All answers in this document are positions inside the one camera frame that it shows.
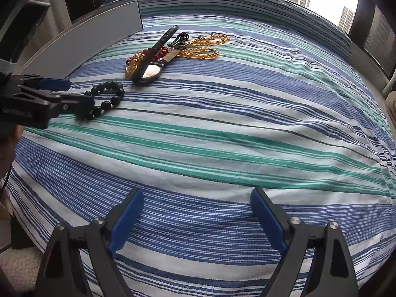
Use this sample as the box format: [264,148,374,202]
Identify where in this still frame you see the black bead bracelet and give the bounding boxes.
[77,80,126,122]

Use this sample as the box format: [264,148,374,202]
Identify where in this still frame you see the gold ornament charm cluster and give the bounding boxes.
[124,52,144,79]

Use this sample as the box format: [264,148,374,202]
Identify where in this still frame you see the black strap wristwatch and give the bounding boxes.
[129,25,189,85]

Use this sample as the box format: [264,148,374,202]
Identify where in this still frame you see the red bead bracelet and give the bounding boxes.
[132,46,169,65]

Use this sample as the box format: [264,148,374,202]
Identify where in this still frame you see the green jade pendant black cord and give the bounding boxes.
[168,31,190,50]

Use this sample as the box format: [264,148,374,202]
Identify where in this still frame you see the amber bead necklace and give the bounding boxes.
[176,32,232,60]

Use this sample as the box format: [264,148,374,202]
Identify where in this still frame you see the person's left hand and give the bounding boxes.
[0,125,24,178]

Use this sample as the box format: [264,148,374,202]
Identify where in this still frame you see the white cardboard box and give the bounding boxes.
[16,1,143,78]

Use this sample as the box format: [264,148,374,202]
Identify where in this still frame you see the white curtain left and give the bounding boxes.
[8,0,71,71]

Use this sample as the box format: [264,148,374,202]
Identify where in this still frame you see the striped blue green bedsheet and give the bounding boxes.
[6,0,395,296]

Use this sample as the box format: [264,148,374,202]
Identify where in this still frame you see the beige blanket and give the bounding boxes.
[385,91,396,127]

